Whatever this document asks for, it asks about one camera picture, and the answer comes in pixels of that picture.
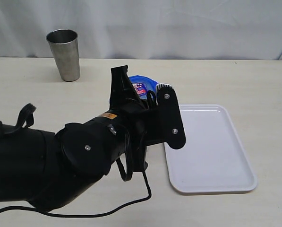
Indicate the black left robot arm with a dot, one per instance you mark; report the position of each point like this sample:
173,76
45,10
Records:
49,170

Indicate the blue plastic lid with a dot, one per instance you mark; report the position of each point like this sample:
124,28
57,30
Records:
142,85

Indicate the stainless steel tumbler cup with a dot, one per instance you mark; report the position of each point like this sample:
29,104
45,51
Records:
64,47

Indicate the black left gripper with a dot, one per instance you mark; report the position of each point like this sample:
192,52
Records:
141,114

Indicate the white fabric backdrop curtain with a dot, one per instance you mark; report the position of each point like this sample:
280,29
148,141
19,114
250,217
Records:
146,29

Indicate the white rectangular plastic tray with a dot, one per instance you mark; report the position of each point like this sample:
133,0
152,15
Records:
213,160

